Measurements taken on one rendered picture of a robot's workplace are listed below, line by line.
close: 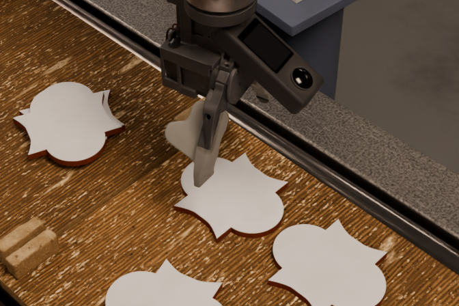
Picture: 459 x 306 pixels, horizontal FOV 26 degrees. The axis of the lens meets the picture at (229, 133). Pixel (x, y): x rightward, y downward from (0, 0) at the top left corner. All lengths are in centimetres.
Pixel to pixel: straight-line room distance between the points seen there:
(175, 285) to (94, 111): 28
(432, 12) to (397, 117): 47
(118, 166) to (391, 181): 33
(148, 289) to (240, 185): 18
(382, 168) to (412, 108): 144
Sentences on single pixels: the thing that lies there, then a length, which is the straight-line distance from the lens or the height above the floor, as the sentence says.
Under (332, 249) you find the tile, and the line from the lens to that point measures 110.
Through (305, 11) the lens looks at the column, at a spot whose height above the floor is 87.
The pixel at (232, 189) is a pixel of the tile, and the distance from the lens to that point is 115.
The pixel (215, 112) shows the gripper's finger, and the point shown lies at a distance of 98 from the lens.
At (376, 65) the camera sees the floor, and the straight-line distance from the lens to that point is 278.
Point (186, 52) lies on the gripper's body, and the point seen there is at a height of 116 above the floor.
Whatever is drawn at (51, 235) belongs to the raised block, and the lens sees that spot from 110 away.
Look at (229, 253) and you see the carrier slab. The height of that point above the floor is 94.
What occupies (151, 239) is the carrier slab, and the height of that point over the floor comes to 94.
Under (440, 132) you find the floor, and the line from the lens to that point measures 261.
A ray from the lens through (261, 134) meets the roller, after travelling 125.
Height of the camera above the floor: 180
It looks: 45 degrees down
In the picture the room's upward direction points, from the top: straight up
